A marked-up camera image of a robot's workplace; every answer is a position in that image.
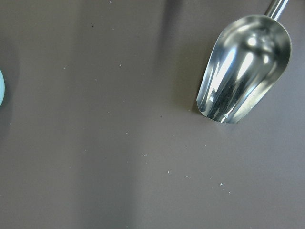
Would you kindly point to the pale green bowl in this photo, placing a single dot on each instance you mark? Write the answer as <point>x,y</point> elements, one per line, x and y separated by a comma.
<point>2,88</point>

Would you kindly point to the metal scoop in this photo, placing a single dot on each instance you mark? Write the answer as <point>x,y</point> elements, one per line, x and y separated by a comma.
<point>248,58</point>

